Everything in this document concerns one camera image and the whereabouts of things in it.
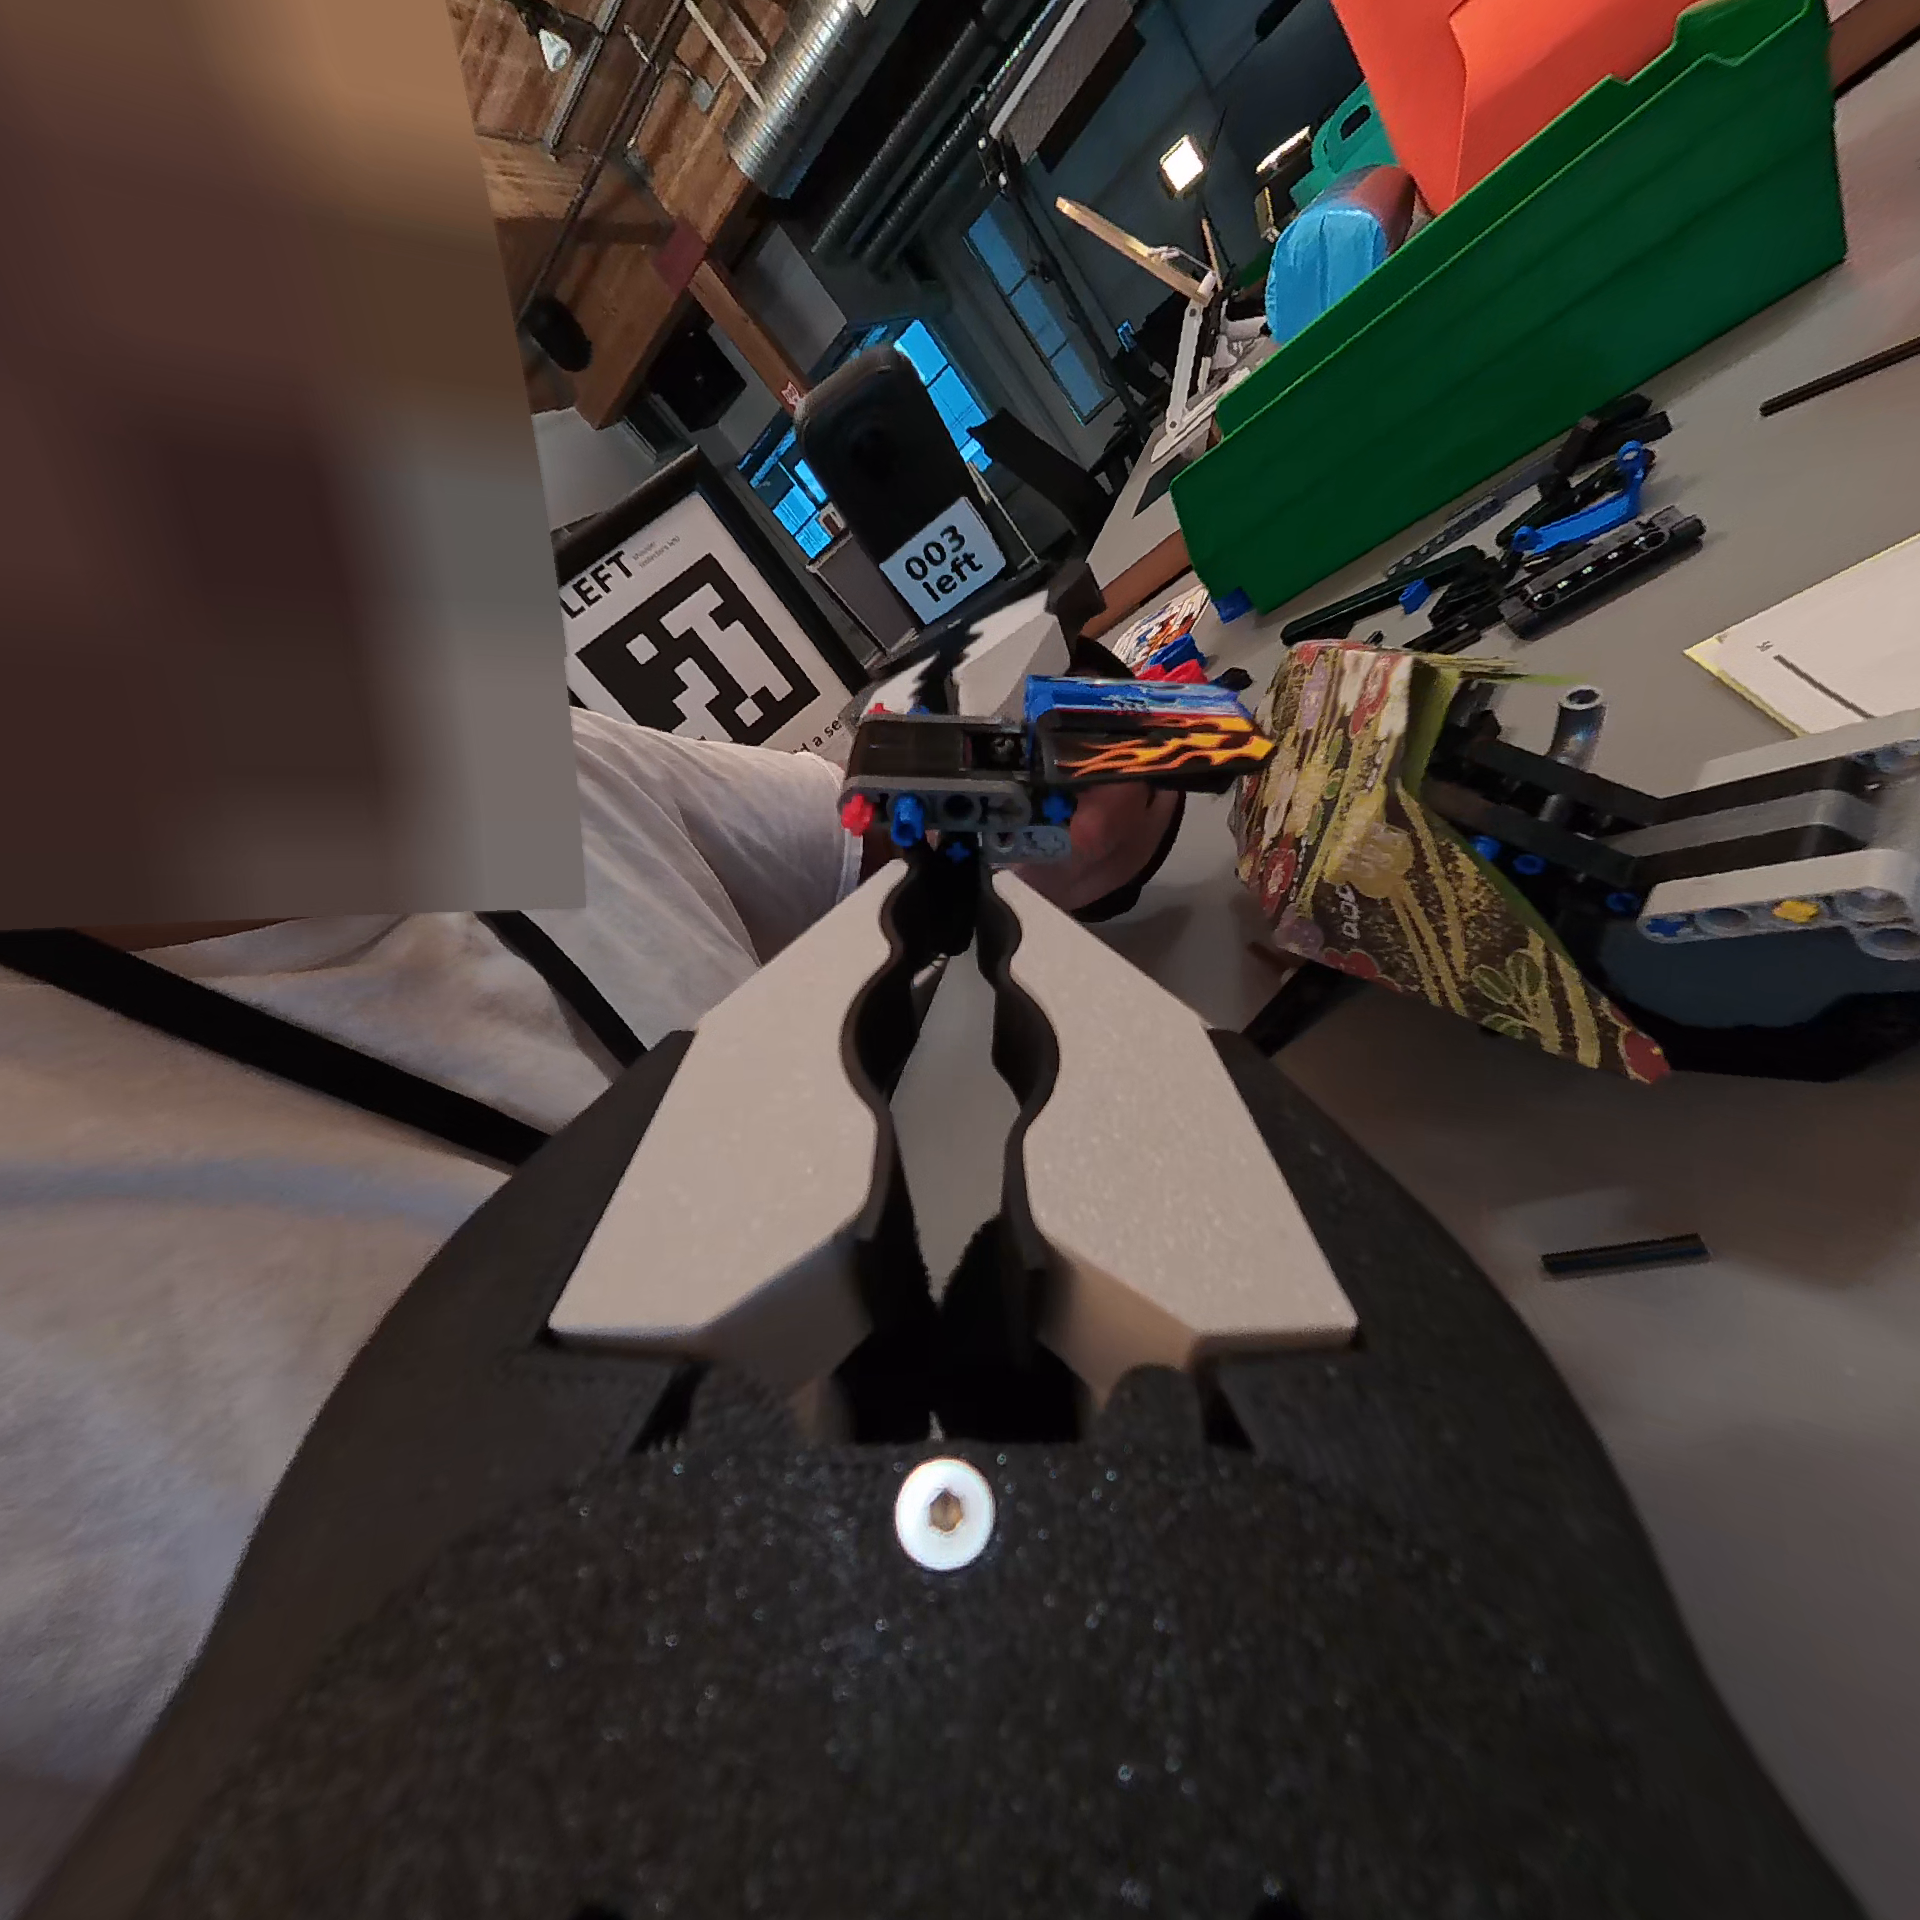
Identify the flame-printed lego vehicle assembly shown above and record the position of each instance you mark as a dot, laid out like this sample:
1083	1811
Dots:
1140	750

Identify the green storage bin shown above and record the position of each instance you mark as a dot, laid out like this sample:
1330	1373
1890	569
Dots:
1499	330

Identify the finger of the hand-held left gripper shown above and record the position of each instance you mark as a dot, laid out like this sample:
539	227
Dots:
897	692
1013	661

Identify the floral patterned paper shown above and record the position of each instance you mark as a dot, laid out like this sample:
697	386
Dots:
1349	809

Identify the person's white shirt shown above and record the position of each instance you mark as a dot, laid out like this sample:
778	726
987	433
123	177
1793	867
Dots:
224	1275

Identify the lego instruction booklet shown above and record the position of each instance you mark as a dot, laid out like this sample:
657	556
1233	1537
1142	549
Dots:
1829	645

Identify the long black lego axle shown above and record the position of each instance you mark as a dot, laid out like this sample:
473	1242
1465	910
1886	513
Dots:
1837	377

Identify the person's left hand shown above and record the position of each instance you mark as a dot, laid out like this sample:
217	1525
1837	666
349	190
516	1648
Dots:
1125	849

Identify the light blue bundle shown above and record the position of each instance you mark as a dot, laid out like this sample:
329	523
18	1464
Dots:
1318	262

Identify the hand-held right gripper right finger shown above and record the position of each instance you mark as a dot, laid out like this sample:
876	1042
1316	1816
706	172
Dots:
1185	1200

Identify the background document stand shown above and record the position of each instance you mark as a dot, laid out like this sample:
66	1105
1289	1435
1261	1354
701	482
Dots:
1194	360

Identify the short black lego axle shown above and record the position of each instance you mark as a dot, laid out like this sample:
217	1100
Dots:
1627	1252

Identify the teal carrying case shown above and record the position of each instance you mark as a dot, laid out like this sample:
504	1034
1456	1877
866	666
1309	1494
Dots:
1349	142

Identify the grey background table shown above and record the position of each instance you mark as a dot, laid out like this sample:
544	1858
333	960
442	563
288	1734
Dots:
1140	523

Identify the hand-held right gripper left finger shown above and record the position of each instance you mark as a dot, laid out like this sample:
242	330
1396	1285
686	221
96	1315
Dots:
721	1200

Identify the pile of black blue lego beams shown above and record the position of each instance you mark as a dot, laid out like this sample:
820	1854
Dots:
1589	579

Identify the black lego truck chassis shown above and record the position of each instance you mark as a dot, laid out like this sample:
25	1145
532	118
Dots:
1724	809

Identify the marker sign board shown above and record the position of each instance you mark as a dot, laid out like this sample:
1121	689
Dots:
674	661

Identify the lego sticker sheet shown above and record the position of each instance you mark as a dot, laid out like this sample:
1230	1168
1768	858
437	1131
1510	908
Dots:
1162	622

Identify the orange storage bin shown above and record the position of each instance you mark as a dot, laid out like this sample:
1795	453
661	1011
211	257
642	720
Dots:
1499	90

